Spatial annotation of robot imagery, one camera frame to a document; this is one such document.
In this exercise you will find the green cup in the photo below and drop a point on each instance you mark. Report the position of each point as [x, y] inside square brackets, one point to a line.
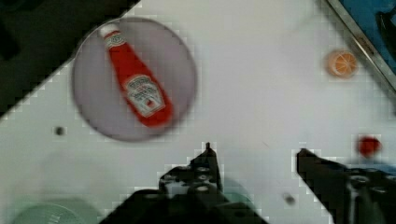
[72, 211]

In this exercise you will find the red strawberry toy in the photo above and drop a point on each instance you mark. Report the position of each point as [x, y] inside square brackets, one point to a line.
[368, 146]

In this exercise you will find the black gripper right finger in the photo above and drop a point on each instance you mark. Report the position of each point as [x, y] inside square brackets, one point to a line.
[359, 193]

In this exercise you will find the red ketchup bottle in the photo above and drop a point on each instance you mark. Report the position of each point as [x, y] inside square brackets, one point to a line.
[140, 88]

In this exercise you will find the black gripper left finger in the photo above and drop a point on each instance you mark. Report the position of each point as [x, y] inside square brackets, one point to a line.
[201, 171]

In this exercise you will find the orange slice toy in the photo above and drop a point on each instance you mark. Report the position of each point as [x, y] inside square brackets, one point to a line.
[341, 63]

